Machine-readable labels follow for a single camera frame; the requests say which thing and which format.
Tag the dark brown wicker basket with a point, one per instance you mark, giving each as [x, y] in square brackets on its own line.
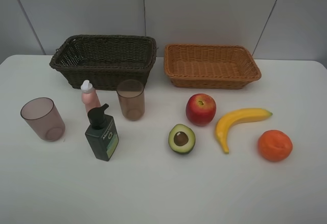
[105, 60]

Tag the pink bottle white cap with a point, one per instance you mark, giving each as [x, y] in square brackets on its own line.
[89, 96]

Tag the halved avocado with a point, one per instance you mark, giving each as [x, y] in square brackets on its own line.
[181, 139]

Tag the left translucent pink cup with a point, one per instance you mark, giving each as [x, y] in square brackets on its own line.
[43, 117]

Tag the yellow banana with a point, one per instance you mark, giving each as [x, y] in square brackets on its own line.
[244, 115]

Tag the orange tangerine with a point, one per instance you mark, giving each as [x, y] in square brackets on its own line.
[274, 145]

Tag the red apple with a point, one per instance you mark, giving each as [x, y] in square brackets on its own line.
[200, 109]

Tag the right translucent brown cup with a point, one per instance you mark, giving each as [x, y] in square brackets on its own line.
[132, 99]

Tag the light brown wicker basket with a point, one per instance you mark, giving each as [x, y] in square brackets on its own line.
[210, 66]

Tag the dark green pump bottle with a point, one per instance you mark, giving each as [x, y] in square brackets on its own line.
[102, 134]

